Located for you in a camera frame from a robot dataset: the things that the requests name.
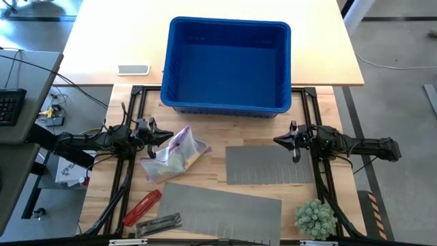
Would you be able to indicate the black desk support beam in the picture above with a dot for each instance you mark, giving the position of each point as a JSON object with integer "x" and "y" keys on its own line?
{"x": 44, "y": 136}

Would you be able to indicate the green artificial plant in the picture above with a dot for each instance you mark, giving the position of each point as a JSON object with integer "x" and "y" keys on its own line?
{"x": 315, "y": 219}

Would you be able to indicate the red white can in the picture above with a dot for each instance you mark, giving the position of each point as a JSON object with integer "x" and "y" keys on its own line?
{"x": 84, "y": 181}

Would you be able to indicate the blue plastic bin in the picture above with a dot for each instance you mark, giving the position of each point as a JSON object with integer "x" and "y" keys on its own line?
{"x": 225, "y": 68}

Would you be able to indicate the white printed paper box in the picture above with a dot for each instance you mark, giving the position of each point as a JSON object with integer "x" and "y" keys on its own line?
{"x": 68, "y": 171}

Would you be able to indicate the long grey slotted divider board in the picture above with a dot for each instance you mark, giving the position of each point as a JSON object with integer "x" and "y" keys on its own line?
{"x": 222, "y": 212}

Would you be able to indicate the light wooden desk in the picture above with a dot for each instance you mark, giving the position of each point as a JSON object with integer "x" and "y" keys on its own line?
{"x": 119, "y": 34}

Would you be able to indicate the white smartphone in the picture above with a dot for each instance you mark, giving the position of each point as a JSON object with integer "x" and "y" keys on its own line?
{"x": 133, "y": 70}

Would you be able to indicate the white mesh chair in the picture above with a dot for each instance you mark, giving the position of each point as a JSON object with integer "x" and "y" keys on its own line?
{"x": 356, "y": 12}

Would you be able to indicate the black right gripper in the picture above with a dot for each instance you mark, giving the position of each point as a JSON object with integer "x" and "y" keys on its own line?
{"x": 304, "y": 140}

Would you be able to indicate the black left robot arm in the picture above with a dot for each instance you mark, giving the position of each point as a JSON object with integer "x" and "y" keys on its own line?
{"x": 95, "y": 140}

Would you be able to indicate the orange black hazard striped plate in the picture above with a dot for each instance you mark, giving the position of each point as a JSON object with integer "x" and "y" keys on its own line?
{"x": 373, "y": 212}

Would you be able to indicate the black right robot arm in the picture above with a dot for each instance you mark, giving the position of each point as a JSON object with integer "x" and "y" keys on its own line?
{"x": 362, "y": 145}

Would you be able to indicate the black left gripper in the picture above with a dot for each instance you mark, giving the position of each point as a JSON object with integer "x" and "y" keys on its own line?
{"x": 147, "y": 135}

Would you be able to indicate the grey metal floor bar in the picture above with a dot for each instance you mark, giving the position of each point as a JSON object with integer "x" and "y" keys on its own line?
{"x": 431, "y": 99}

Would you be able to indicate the small black electronics box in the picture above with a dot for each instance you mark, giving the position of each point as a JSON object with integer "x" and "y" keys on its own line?
{"x": 54, "y": 122}

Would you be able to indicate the grey side desk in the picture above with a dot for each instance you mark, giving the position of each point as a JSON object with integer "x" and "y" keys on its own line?
{"x": 30, "y": 75}

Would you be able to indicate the red plastic tool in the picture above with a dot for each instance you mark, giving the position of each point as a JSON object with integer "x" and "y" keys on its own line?
{"x": 143, "y": 207}

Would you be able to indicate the dark grey elongated tool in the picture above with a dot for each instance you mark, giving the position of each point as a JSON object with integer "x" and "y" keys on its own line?
{"x": 158, "y": 225}

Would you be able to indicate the black caster wheel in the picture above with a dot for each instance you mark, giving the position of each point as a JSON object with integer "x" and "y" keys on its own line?
{"x": 39, "y": 213}

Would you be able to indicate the black keyboard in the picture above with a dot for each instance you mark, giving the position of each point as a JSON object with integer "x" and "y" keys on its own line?
{"x": 12, "y": 107}

